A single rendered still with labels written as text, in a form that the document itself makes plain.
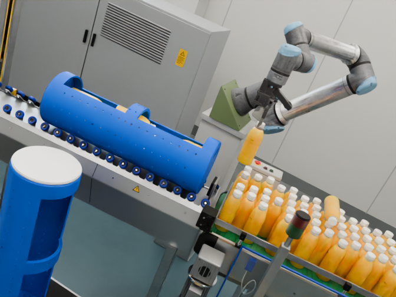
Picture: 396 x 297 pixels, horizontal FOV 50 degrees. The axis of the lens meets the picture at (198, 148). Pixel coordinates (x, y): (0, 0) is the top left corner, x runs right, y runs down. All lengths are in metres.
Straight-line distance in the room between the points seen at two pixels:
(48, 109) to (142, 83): 1.79
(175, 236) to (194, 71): 1.80
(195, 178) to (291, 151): 2.99
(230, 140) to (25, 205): 1.41
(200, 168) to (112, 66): 2.23
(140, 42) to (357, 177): 2.69
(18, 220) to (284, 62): 1.27
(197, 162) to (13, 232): 0.83
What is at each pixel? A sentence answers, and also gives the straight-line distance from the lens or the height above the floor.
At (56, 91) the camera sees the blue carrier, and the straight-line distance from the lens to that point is 2.16.
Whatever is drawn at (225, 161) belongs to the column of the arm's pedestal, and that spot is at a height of 0.87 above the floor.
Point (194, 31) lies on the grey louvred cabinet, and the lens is 3.60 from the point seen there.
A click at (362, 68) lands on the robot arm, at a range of 2.44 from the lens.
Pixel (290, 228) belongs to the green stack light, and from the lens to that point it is 1.71.
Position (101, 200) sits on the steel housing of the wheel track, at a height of 0.71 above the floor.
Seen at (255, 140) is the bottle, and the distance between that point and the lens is 1.95.
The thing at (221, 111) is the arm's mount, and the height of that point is 1.17.
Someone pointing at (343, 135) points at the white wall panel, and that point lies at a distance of 4.75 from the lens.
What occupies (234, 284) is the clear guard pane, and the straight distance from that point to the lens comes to 2.04.
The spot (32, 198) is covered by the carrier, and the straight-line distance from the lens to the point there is 1.77.
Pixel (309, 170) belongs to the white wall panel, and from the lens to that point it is 4.90.
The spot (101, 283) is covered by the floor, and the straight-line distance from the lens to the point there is 2.84.
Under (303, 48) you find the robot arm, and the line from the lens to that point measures 1.98.
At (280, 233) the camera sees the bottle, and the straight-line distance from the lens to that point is 1.97.
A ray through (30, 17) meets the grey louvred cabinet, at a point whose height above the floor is 0.87.
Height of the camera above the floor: 2.00
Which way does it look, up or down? 24 degrees down
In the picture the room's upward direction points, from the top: 22 degrees clockwise
